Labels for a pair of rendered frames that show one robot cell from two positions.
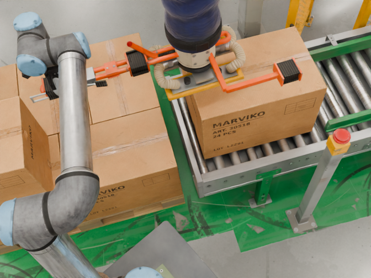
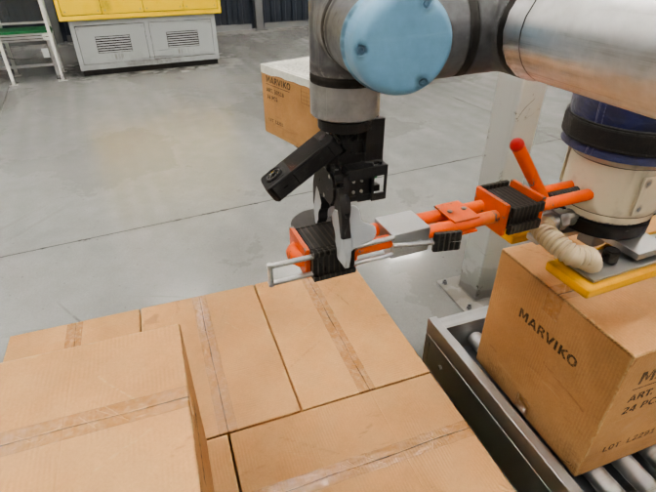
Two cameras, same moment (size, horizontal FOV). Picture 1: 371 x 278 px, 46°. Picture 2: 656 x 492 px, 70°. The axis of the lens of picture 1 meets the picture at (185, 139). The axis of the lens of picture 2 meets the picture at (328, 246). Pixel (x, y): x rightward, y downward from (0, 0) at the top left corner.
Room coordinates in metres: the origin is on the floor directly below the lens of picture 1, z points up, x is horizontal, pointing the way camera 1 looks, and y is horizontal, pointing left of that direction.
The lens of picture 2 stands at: (0.53, 0.62, 1.61)
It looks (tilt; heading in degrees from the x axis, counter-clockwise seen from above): 33 degrees down; 347
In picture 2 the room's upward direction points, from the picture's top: straight up
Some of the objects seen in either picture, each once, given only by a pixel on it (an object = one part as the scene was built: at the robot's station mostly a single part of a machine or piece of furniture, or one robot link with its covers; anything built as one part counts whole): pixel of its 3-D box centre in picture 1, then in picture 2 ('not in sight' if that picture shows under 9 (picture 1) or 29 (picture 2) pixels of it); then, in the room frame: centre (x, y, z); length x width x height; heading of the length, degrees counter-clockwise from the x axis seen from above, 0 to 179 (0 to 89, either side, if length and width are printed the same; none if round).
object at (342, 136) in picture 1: (341, 137); not in sight; (0.79, -0.63, 1.02); 0.07 x 0.07 x 0.04
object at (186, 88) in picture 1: (202, 78); (635, 252); (1.13, -0.11, 1.11); 0.34 x 0.10 x 0.05; 100
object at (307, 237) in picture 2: (54, 85); (322, 246); (1.12, 0.50, 1.21); 0.08 x 0.07 x 0.05; 100
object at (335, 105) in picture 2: not in sight; (344, 99); (1.12, 0.47, 1.44); 0.10 x 0.09 x 0.05; 9
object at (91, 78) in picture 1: (86, 78); (400, 233); (1.14, 0.36, 1.21); 0.07 x 0.07 x 0.04; 10
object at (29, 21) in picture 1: (32, 32); (347, 25); (1.12, 0.47, 1.52); 0.10 x 0.09 x 0.12; 3
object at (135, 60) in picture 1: (137, 62); (507, 206); (1.18, 0.15, 1.22); 0.10 x 0.08 x 0.06; 10
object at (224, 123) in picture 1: (248, 94); (629, 329); (1.25, -0.36, 0.75); 0.60 x 0.40 x 0.40; 97
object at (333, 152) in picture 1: (316, 187); not in sight; (0.79, -0.63, 0.50); 0.07 x 0.07 x 1.00; 8
